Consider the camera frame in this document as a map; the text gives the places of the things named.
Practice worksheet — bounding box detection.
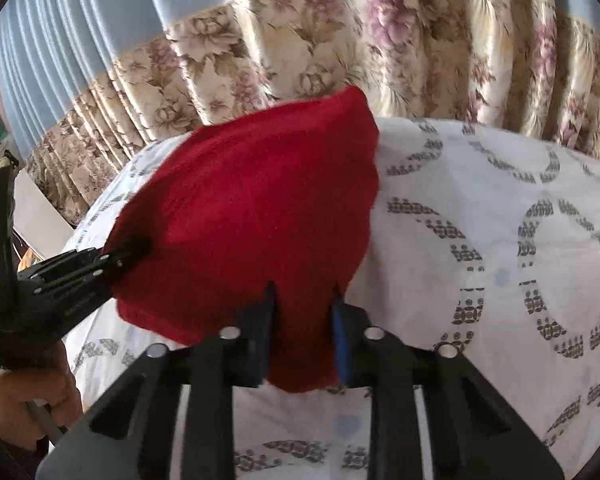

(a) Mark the red knitted sweater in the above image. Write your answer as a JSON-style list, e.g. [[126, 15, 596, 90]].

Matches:
[[105, 87, 379, 393]]

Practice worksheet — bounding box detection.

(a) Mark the person's left hand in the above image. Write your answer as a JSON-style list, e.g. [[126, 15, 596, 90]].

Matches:
[[0, 341, 83, 452]]

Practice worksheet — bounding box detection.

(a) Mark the white bedside furniture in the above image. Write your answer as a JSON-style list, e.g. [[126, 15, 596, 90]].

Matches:
[[14, 170, 73, 259]]

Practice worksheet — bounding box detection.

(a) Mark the white patterned bed sheet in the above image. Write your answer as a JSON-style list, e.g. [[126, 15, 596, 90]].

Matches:
[[66, 118, 600, 479]]

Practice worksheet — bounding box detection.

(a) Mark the blue floral curtain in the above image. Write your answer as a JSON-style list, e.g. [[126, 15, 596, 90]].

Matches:
[[0, 0, 600, 224]]

